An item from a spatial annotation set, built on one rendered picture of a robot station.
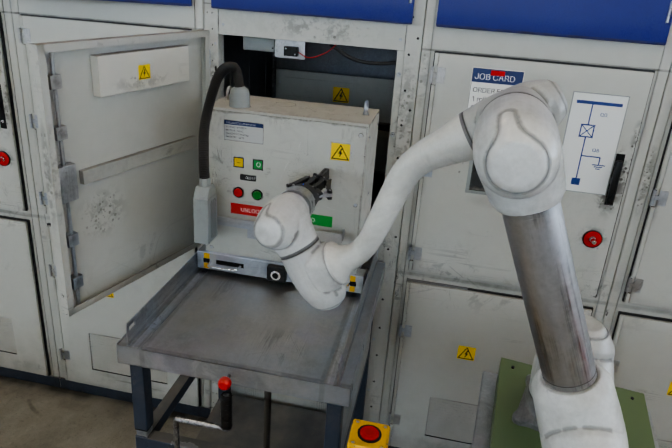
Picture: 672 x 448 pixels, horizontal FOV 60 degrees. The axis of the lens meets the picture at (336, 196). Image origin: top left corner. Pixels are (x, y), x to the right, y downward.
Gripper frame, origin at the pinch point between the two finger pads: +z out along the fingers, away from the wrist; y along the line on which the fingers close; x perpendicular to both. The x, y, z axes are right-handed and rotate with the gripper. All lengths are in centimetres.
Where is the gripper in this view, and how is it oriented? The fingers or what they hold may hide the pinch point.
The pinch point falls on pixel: (323, 176)
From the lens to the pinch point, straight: 164.5
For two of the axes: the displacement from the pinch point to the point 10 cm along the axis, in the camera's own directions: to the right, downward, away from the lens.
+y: 9.6, 1.5, -2.3
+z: 2.7, -3.3, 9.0
